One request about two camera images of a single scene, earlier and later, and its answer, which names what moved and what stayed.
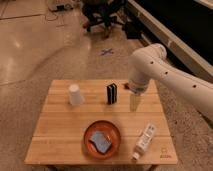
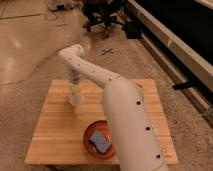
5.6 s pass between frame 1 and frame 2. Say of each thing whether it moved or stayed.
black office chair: stayed
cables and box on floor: stayed
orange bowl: stayed
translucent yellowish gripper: moved
